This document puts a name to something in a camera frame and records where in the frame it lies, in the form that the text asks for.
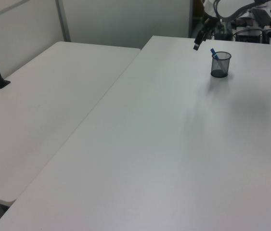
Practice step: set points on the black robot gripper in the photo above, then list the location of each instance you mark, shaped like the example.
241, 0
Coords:
208, 24

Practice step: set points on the blue and white marker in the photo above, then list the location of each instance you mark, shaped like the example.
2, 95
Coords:
214, 54

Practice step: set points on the black mesh pen cup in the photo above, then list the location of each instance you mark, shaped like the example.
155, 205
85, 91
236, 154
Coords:
220, 72

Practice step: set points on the black control box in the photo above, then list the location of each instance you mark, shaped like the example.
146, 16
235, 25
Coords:
248, 34

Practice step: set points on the dark computer keyboard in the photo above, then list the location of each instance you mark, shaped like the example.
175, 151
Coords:
261, 16

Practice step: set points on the grey device with black knob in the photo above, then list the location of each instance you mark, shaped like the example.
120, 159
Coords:
270, 32

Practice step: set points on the white side table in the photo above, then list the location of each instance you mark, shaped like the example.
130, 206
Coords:
41, 108

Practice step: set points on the grey partition frame post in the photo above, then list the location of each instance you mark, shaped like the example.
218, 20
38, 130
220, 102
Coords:
63, 19

